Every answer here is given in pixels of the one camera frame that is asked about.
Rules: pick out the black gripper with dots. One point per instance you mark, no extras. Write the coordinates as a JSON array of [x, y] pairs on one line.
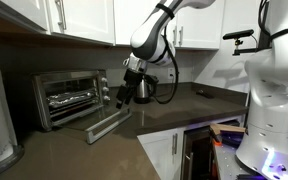
[[133, 78]]

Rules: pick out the glass toaster oven door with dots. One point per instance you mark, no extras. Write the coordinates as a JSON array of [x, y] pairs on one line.
[[107, 125]]

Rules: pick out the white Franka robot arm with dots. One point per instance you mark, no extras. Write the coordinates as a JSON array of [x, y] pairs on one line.
[[274, 100]]

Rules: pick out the foil covered oven tray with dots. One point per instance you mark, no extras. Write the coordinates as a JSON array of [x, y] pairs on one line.
[[70, 97]]

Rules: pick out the silver toaster oven body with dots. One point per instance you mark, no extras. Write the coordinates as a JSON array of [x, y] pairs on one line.
[[39, 100]]

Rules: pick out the white base cabinets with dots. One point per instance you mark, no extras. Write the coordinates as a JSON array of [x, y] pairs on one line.
[[157, 150]]

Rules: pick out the small black flat object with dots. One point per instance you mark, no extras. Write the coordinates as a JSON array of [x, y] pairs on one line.
[[204, 94]]

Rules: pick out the orange black bar clamp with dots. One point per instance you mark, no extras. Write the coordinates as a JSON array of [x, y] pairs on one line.
[[216, 139]]

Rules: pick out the wooden table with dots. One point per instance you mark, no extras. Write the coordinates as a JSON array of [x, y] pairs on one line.
[[227, 128]]

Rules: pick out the black aluminium extrusion bar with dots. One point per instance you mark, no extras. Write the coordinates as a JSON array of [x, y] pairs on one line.
[[249, 177]]

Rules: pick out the white wall outlet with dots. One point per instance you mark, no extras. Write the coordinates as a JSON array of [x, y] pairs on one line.
[[171, 73]]

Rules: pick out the white wall cabinets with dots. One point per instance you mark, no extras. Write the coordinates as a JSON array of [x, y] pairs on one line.
[[84, 20]]

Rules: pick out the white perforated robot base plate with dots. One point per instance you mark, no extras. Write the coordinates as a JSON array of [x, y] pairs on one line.
[[227, 163]]

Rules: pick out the black stereo camera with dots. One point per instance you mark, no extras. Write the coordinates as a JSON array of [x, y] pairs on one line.
[[239, 34]]

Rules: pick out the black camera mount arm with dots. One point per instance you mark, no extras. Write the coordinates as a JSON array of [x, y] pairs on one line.
[[247, 50]]

